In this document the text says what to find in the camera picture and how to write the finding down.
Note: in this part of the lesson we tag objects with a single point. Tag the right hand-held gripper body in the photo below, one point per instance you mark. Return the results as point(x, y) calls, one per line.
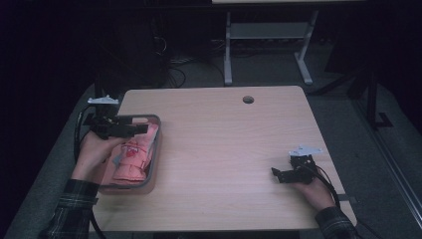
point(300, 167)

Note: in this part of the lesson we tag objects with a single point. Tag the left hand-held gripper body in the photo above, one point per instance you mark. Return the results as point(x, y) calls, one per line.
point(109, 126)

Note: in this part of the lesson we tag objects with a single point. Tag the grey rimmed storage basket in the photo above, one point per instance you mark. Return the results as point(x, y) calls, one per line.
point(156, 149)

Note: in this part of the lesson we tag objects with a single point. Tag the pink cloth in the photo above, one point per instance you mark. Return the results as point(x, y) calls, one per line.
point(136, 159)

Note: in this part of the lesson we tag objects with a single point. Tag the person's left hand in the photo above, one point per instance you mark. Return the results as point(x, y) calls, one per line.
point(94, 149)

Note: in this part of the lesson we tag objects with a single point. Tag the person's right hand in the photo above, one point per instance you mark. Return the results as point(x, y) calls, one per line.
point(315, 194)

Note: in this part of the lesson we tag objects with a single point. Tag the black metal stand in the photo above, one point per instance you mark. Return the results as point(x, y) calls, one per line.
point(373, 99)

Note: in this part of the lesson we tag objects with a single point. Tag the aluminium floor rail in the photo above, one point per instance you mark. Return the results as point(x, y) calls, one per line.
point(391, 166)

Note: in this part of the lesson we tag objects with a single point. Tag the grey metal desk frame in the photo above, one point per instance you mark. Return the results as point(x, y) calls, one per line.
point(265, 31)

